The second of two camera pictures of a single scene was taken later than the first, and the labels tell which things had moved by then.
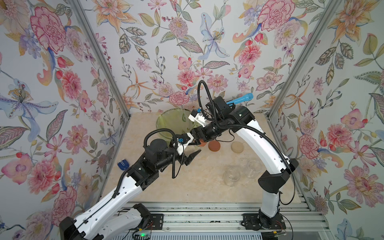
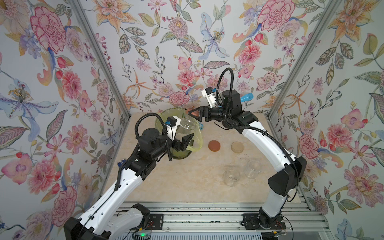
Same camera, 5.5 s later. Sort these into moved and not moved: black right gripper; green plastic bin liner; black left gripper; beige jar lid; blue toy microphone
Moved: black right gripper; black left gripper
Not moved: green plastic bin liner; beige jar lid; blue toy microphone
